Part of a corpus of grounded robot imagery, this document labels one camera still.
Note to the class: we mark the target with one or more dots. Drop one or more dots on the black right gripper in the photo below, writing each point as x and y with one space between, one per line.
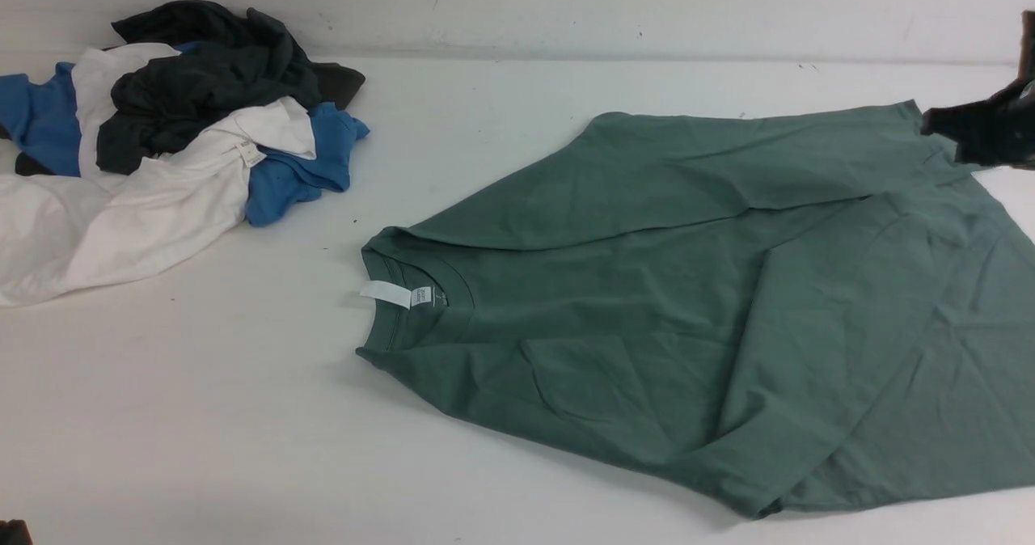
997 131

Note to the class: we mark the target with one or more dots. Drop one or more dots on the dark grey garment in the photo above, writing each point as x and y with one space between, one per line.
221 62

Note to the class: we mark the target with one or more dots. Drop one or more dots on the green long-sleeve top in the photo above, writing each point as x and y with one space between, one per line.
814 313

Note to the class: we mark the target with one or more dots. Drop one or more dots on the blue garment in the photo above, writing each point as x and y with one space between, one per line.
279 181

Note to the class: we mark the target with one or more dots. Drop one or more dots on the white garment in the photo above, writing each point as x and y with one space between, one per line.
61 234

